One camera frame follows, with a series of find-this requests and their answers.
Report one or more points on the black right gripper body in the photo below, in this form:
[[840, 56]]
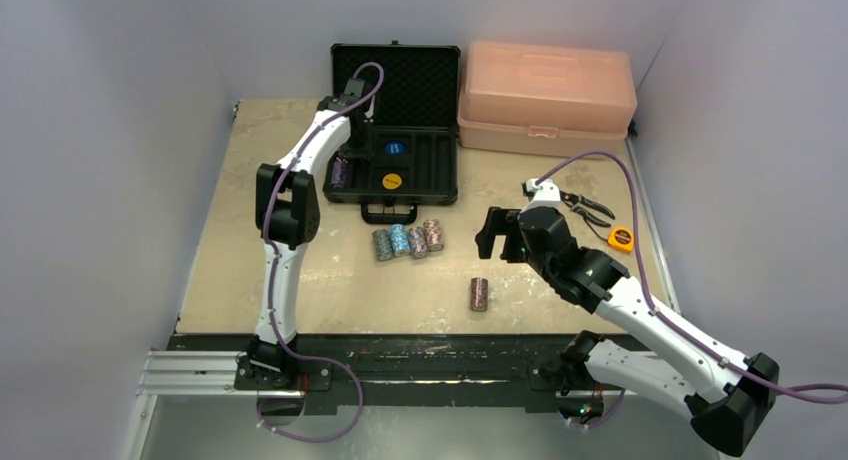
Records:
[[507, 230]]

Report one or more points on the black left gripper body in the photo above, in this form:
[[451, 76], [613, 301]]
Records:
[[361, 143]]

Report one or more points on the brown chip stack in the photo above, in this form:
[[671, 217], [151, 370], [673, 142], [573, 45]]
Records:
[[478, 294]]

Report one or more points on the pink poker chip stack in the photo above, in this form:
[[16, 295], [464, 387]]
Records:
[[433, 235]]

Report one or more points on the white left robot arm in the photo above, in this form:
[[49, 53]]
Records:
[[287, 215]]

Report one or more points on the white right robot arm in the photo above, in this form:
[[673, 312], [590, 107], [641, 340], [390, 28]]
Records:
[[717, 389]]

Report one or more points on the black poker set case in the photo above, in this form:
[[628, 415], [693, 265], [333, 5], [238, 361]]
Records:
[[417, 104]]

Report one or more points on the purple chip stack lower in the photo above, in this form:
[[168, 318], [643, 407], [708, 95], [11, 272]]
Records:
[[339, 173]]

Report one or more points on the yellow big blind button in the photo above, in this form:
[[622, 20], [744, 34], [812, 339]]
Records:
[[392, 181]]

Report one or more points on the pink blue chip stack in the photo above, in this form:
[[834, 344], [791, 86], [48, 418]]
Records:
[[417, 243]]

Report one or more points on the light blue chip stack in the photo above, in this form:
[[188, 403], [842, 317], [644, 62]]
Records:
[[399, 242]]

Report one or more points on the yellow tape measure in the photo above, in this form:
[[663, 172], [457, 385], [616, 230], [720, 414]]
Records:
[[621, 239]]

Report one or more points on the grey green chip stack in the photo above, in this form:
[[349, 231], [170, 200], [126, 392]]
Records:
[[382, 245]]

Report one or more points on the translucent pink storage box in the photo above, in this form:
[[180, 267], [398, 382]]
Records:
[[544, 100]]

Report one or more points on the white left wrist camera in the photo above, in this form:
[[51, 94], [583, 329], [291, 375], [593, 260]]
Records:
[[354, 90]]

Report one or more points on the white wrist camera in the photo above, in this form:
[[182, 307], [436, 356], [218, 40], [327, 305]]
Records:
[[354, 90], [541, 193]]

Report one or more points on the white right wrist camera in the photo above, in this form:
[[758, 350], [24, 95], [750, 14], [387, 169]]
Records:
[[541, 193]]

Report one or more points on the black handled pliers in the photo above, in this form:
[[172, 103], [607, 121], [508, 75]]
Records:
[[592, 212]]

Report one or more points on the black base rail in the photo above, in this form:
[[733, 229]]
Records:
[[526, 371]]

